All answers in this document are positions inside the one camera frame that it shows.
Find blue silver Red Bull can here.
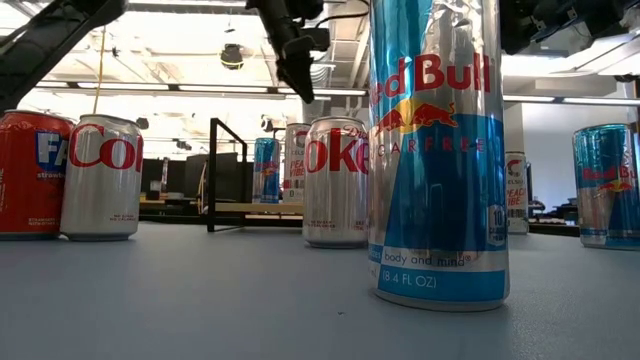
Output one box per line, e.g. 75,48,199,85
572,123,640,251
251,137,282,204
367,0,511,312

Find blue-grey table mat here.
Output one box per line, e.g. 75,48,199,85
0,222,640,360

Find black metal shelf side frame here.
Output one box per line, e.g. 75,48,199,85
207,117,250,234

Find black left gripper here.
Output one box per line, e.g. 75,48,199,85
247,0,331,105

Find black ceiling dome fixture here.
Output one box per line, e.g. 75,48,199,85
219,43,245,71

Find dark computer monitor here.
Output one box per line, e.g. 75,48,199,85
182,152,240,200

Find long ceiling light bar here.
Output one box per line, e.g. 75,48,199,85
37,82,370,100
502,93,640,107

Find red Fanta strawberry can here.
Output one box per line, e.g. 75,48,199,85
0,109,75,241

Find yellow cable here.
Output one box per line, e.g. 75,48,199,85
92,24,108,115

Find silver Diet Coke can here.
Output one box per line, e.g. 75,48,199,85
302,116,370,250
59,113,145,242

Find black metal table frame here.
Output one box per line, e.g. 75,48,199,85
139,212,581,237

